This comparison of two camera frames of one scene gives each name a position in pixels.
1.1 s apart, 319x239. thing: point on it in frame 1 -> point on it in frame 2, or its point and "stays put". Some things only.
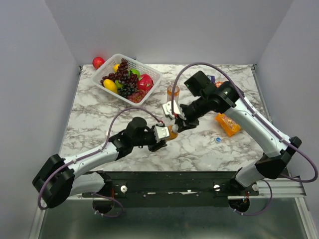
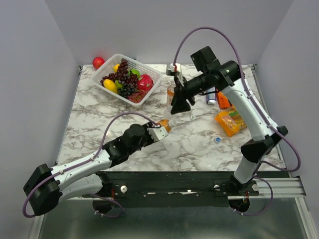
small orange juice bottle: [172, 135] -> [165, 123]
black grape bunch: [125, 90] stays put
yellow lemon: [115, 67] stays put
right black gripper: [184, 125] -> [181, 93]
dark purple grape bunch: [121, 74] stays put
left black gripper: [156, 146] -> [150, 140]
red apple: [97, 61] stays put
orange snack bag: [230, 127] stays put
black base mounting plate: [173, 189] stays put
